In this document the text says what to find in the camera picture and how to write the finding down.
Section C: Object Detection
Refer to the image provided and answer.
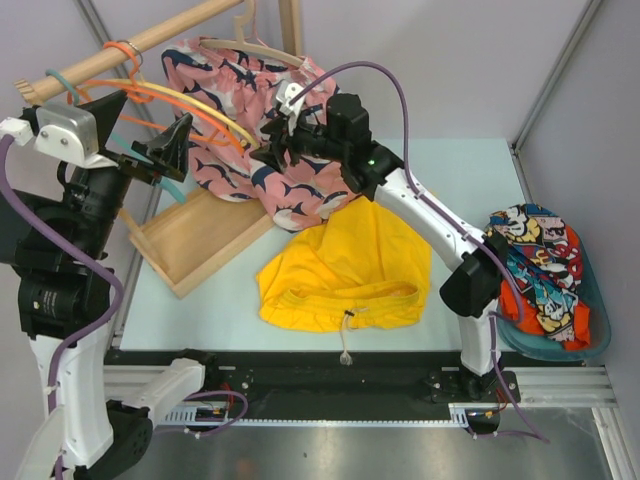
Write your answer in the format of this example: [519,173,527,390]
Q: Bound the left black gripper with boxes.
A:
[66,87,193,256]

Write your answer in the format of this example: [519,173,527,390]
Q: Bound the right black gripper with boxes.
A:
[250,109,347,175]

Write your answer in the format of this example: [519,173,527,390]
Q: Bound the yellow hanger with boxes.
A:
[77,79,259,154]

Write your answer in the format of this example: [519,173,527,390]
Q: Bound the yellow shorts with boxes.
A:
[256,198,432,342]

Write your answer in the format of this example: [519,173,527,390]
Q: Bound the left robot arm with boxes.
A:
[1,91,221,479]

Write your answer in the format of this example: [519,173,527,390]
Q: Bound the teal hanger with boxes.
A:
[45,68,186,203]

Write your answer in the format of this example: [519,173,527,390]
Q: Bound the orange hanger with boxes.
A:
[66,41,258,154]

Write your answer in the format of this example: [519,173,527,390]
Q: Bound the pink shark print shorts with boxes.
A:
[160,35,372,234]

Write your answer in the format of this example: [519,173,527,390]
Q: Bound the beige hanger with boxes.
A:
[200,0,303,68]

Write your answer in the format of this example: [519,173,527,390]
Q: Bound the colourful cartoon print shorts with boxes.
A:
[487,203,591,351]

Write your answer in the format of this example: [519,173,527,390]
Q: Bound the wooden clothes rack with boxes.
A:
[15,1,273,298]

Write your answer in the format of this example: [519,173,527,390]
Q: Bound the teal laundry basket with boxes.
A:
[498,240,610,362]

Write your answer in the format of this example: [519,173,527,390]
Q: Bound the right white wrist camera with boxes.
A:
[273,82,304,116]

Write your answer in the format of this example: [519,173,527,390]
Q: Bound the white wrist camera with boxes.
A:
[1,103,117,169]
[273,82,304,116]

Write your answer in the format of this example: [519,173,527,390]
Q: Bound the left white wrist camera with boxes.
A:
[1,103,117,169]

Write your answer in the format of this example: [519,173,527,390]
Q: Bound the white slotted cable duct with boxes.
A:
[160,401,488,429]

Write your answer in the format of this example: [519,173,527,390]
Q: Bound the aluminium frame rail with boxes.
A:
[104,365,617,408]

